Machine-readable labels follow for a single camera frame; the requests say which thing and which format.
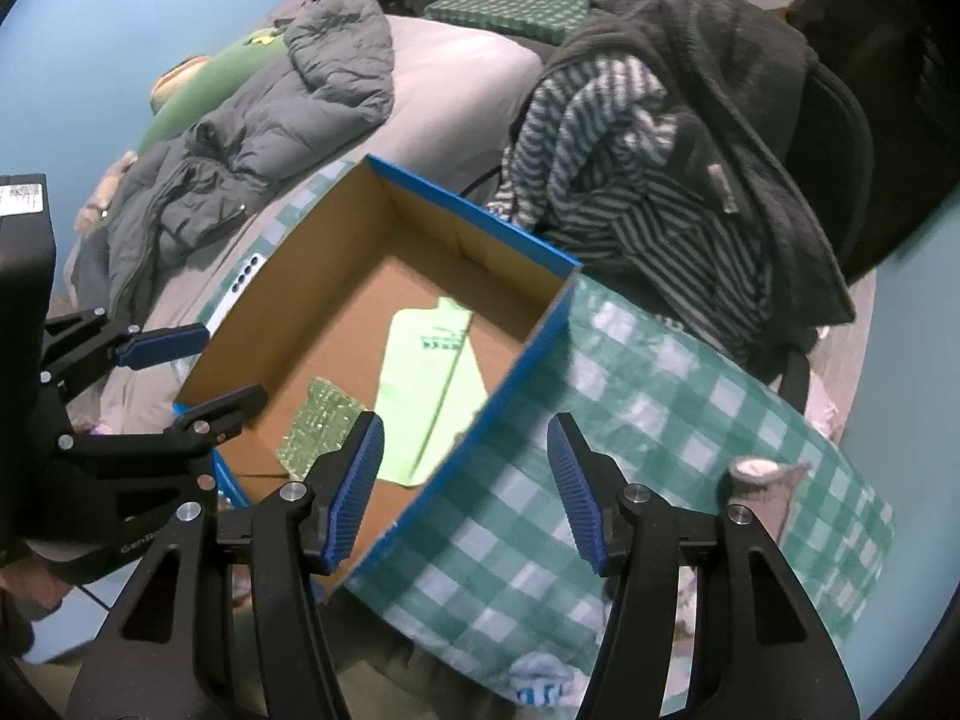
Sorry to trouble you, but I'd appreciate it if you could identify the striped grey sweater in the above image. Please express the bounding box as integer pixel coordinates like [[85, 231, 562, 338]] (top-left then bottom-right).
[[487, 52, 773, 364]]

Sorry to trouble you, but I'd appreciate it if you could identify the grey fleece-lined sock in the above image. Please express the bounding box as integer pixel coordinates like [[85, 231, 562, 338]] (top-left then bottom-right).
[[729, 457, 811, 544]]

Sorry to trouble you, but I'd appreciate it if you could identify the white blue striped sock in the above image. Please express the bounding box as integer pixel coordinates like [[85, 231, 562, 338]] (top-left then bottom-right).
[[508, 652, 574, 707]]

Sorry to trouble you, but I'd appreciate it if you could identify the green checkered tablecloth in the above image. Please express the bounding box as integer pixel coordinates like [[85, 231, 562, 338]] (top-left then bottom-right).
[[226, 166, 893, 692]]

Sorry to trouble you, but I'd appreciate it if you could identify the dark fleece jacket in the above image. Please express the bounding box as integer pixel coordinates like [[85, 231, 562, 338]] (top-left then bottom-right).
[[501, 0, 854, 362]]

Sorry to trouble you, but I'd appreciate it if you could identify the green plush pillow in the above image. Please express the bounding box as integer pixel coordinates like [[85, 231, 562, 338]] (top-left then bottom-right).
[[137, 28, 286, 154]]

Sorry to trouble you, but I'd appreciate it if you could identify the green checkered folded blanket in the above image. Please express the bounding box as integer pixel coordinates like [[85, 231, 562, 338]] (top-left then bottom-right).
[[423, 0, 587, 46]]

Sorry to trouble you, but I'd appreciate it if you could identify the grey puffer jacket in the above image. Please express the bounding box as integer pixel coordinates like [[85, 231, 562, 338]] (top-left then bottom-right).
[[76, 0, 394, 323]]

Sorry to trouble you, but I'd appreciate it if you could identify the black office chair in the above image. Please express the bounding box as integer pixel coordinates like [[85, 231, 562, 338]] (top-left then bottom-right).
[[455, 58, 879, 415]]

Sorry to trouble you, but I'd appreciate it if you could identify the green white plastic bag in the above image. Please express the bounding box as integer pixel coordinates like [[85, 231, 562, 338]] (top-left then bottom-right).
[[374, 298, 488, 488]]

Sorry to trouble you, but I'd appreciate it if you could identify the blue cardboard box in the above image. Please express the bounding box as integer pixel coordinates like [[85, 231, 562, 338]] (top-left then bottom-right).
[[179, 156, 579, 590]]

